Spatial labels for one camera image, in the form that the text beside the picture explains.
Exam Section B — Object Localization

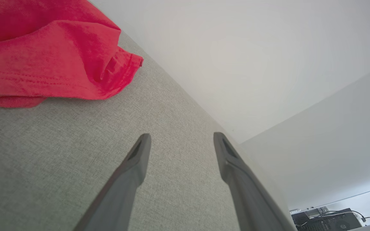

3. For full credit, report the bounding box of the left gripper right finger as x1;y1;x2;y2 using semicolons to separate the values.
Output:
213;132;298;231

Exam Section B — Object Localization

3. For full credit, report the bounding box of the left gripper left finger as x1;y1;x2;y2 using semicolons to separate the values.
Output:
73;133;152;231

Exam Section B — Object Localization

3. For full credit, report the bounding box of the red and white shirt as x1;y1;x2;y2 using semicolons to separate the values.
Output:
0;0;144;108

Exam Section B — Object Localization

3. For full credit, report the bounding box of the grey fabric sofa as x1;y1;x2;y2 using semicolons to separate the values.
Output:
0;30;298;231

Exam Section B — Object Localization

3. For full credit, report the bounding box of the black electronic device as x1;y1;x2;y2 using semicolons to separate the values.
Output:
292;209;363;231

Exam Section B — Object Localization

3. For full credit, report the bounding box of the thin black background cable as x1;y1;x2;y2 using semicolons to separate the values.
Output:
352;210;370;224

